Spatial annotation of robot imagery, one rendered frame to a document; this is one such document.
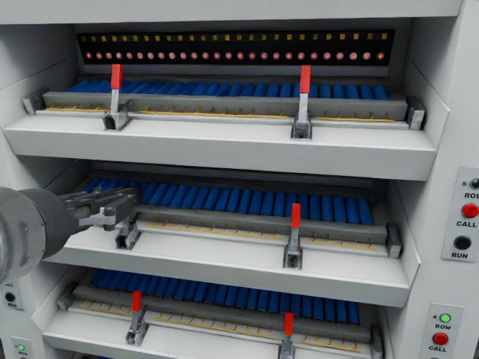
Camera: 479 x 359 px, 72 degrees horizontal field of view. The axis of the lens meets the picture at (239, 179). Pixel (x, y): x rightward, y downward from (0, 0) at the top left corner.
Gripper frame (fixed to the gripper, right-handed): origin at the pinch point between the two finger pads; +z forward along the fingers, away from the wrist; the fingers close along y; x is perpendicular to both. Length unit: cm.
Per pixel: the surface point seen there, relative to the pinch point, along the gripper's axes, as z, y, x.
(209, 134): -2.6, 14.3, 10.4
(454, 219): -2.5, 45.8, 1.5
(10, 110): -2.5, -17.7, 12.5
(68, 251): 0.1, -9.9, -9.9
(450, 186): -3.1, 44.7, 5.6
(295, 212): 1.0, 26.5, -0.1
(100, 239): 1.6, -4.9, -7.7
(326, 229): 5.1, 31.5, -3.3
